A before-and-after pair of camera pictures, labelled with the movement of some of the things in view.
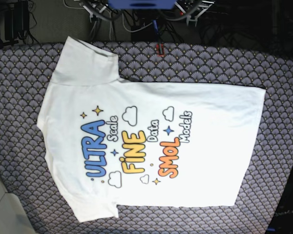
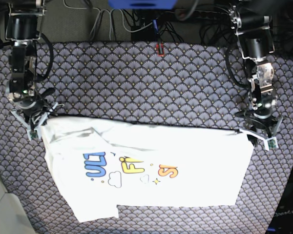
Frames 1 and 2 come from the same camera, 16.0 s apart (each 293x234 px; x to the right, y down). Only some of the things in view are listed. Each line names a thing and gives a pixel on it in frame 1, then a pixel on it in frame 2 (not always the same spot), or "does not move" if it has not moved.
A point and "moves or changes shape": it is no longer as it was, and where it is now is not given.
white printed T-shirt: x=111 y=144 moves or changes shape
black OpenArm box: x=288 y=218 does not move
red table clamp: x=157 y=50 does not move
